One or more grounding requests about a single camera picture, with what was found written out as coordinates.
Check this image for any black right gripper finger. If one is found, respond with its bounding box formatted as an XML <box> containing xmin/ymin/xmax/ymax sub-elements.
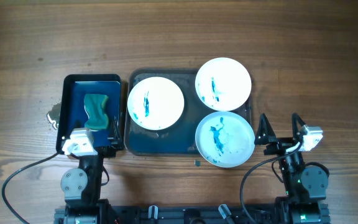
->
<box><xmin>254</xmin><ymin>113</ymin><xmax>276</xmax><ymax>145</ymax></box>
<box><xmin>291</xmin><ymin>113</ymin><xmax>306</xmax><ymax>140</ymax></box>

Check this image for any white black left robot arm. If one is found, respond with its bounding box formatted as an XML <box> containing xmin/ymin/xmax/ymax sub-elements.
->
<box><xmin>54</xmin><ymin>118</ymin><xmax>123</xmax><ymax>223</ymax></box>

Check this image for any green yellow scrub sponge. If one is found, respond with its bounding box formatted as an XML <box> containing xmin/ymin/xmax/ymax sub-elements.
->
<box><xmin>84</xmin><ymin>94</ymin><xmax>109</xmax><ymax>131</ymax></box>

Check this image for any water puddle on table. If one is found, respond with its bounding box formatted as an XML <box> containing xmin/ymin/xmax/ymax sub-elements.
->
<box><xmin>47</xmin><ymin>103</ymin><xmax>62</xmax><ymax>129</ymax></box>

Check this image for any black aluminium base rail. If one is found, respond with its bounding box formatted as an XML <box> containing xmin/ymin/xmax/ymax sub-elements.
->
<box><xmin>53</xmin><ymin>203</ymin><xmax>331</xmax><ymax>224</ymax></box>

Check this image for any large dark serving tray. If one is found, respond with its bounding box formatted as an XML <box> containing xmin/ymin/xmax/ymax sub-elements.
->
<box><xmin>123</xmin><ymin>68</ymin><xmax>253</xmax><ymax>156</ymax></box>

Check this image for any white plate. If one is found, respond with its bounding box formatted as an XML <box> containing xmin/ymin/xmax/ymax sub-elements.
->
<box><xmin>195</xmin><ymin>111</ymin><xmax>255</xmax><ymax>168</ymax></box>
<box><xmin>195</xmin><ymin>57</ymin><xmax>252</xmax><ymax>111</ymax></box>
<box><xmin>127</xmin><ymin>77</ymin><xmax>185</xmax><ymax>131</ymax></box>

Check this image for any small black water tray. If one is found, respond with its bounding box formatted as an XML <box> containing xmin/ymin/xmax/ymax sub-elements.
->
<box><xmin>56</xmin><ymin>74</ymin><xmax>122</xmax><ymax>154</ymax></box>

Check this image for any small blue droplet on table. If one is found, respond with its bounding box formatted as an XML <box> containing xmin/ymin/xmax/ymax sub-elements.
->
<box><xmin>195</xmin><ymin>160</ymin><xmax>201</xmax><ymax>167</ymax></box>

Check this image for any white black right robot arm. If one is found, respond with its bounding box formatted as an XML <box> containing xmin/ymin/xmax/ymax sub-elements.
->
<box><xmin>255</xmin><ymin>113</ymin><xmax>329</xmax><ymax>223</ymax></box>

